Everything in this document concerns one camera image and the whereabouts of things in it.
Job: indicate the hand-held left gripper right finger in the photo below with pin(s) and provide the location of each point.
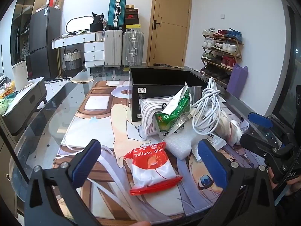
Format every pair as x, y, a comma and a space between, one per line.
212, 167

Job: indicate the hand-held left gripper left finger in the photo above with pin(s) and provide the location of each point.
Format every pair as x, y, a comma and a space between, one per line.
85, 161

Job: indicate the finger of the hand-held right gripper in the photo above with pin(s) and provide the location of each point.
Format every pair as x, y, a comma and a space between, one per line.
254, 142
258, 120

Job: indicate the red and white packet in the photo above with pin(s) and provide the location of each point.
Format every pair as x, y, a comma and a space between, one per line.
152, 169

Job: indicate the green and white packet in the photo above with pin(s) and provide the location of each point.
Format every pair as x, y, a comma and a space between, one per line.
181, 103

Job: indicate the bagged white socks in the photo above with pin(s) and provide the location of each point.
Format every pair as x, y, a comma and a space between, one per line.
148, 113

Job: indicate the black cardboard box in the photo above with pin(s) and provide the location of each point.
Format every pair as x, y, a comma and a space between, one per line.
152, 80

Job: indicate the person's right hand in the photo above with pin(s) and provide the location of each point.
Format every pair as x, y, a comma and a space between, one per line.
272, 180

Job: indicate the person's left hand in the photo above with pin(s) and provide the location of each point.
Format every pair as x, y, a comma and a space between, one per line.
141, 223

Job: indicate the small white sachet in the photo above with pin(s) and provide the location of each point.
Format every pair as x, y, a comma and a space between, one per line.
215, 142

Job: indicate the bagged white cloth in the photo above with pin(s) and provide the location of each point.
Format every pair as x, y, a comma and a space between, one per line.
229, 124

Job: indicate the printed desk mat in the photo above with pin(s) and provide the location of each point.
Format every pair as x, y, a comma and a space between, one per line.
98, 127

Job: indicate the white foam block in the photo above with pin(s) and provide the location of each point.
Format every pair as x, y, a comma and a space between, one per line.
178, 143

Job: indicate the purple bag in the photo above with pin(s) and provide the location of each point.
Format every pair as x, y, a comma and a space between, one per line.
237, 82

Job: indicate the dark window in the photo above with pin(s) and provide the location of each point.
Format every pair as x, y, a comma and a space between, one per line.
292, 75

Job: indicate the wooden shoe rack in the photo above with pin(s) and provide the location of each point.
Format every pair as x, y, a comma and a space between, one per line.
231, 70

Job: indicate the rows of shoes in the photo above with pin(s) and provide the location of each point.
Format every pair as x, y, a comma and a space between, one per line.
223, 47

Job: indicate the grey side cabinet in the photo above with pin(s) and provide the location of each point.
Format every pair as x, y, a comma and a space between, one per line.
25, 103

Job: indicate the black white striped rug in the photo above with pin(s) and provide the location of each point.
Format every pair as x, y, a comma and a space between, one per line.
56, 81

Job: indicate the woven basket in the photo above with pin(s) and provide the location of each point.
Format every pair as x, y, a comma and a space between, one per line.
71, 61

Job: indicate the pile of colourful packets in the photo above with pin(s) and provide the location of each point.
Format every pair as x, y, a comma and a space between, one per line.
7, 94

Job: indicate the white air purifier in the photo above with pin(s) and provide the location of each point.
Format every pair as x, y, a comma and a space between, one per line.
20, 75

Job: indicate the white dresser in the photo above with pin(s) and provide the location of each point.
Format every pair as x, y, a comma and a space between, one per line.
94, 49

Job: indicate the white suitcase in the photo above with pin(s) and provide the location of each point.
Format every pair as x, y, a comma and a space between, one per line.
112, 47

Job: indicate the wooden door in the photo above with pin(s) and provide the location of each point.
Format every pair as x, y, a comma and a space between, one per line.
171, 40

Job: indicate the silver suitcase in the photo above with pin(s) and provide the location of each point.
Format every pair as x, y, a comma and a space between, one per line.
132, 47

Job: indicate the black refrigerator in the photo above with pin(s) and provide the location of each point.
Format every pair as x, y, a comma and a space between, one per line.
44, 40

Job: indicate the oval mirror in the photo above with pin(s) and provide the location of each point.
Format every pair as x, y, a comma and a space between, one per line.
78, 24

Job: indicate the black bag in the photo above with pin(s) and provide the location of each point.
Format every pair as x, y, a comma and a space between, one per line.
96, 24

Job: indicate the plain black shoe box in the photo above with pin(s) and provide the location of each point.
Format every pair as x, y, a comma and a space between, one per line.
131, 21

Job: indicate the black shoe box red logo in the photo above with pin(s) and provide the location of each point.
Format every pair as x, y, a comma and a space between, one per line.
131, 16

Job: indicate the teal suitcase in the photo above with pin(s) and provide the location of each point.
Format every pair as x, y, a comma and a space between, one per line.
116, 11

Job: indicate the black display cabinet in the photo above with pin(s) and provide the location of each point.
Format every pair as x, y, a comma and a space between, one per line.
23, 16

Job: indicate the tan shoe box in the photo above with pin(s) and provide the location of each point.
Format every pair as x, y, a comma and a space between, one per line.
130, 6

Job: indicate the brown cardboard box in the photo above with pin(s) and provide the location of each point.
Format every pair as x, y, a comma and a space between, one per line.
60, 1

